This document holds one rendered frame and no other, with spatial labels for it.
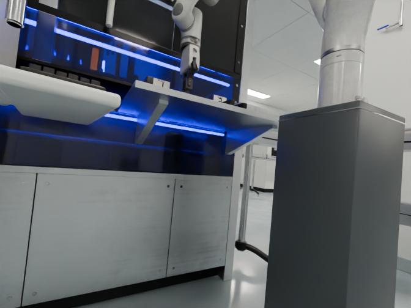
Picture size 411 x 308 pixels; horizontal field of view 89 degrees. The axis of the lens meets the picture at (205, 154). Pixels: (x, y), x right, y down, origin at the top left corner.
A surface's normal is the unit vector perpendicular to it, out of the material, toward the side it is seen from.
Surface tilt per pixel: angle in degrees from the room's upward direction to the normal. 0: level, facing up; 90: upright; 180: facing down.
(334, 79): 90
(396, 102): 90
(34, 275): 90
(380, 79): 90
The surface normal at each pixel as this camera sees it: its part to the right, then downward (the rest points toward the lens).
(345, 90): -0.25, -0.06
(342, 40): -0.49, -0.03
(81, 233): 0.49, 0.01
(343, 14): -0.52, 0.50
